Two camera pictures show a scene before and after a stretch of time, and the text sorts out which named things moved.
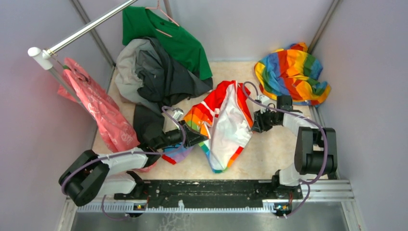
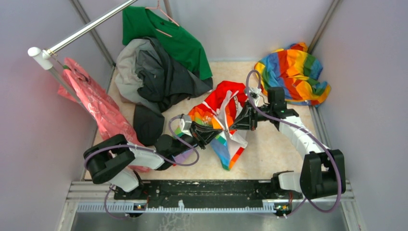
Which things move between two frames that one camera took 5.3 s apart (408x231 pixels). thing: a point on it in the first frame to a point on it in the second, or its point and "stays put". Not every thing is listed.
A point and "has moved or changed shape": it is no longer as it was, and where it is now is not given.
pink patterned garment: (78, 87) stays put
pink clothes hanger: (158, 7) stays put
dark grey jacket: (149, 78) stays put
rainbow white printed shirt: (225, 116) has moved or changed shape
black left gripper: (192, 136) to (203, 134)
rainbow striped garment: (292, 71) stays put
